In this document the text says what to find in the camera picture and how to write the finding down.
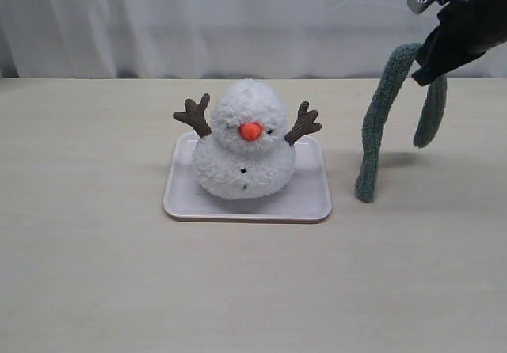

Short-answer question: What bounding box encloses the green fleece scarf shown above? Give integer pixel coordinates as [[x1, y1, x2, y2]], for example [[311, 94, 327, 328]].
[[354, 43, 448, 203]]

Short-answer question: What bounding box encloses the white rectangular plastic tray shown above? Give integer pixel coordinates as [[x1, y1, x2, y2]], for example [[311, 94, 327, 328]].
[[162, 131, 333, 224]]

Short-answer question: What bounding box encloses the white plush snowman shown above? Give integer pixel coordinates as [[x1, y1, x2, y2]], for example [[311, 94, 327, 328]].
[[173, 78, 322, 200]]

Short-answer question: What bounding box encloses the white background curtain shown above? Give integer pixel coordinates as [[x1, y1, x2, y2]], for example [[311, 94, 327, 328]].
[[0, 0, 507, 80]]

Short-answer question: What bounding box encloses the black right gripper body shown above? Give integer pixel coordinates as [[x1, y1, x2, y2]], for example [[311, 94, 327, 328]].
[[422, 0, 506, 68]]

